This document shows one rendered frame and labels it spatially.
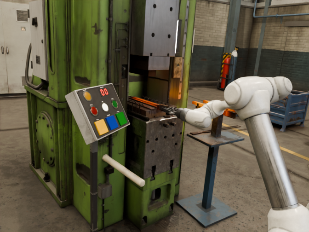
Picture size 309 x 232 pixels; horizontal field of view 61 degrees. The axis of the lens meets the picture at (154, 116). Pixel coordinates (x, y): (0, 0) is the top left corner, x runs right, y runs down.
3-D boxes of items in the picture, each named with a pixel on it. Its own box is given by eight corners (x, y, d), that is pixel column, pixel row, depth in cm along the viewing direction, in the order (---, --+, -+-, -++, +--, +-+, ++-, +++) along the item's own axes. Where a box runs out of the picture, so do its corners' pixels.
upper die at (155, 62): (168, 69, 194) (170, 56, 192) (148, 70, 182) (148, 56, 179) (135, 64, 225) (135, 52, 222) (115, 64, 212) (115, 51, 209)
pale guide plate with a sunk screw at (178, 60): (180, 77, 222) (182, 57, 217) (173, 78, 216) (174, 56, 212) (179, 77, 223) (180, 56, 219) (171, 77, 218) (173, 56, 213)
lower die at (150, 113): (165, 115, 204) (166, 105, 202) (145, 119, 191) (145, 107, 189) (133, 104, 234) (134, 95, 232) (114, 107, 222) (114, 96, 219)
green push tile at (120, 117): (127, 122, 160) (122, 111, 160) (121, 125, 154) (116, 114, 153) (125, 123, 161) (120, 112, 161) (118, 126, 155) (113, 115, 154)
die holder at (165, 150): (179, 166, 221) (184, 115, 209) (143, 179, 197) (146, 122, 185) (139, 145, 261) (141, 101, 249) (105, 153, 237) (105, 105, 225)
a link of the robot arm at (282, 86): (260, 83, 134) (242, 84, 127) (293, 69, 119) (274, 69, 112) (267, 108, 132) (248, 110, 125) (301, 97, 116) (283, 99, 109)
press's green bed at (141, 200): (174, 214, 233) (178, 166, 221) (140, 231, 210) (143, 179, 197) (136, 187, 273) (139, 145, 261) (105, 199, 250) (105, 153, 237)
